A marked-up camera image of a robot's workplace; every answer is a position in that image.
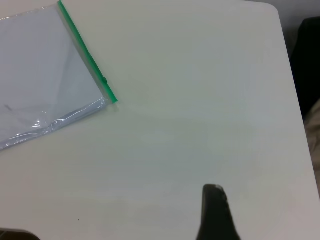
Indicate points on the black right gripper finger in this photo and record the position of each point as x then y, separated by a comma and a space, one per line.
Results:
215, 215

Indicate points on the green zipper slider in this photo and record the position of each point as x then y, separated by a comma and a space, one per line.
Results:
105, 80

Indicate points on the clear bag with green zipper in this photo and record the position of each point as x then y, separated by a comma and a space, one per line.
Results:
32, 62

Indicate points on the black background object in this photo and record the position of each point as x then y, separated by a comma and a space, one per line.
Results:
307, 62

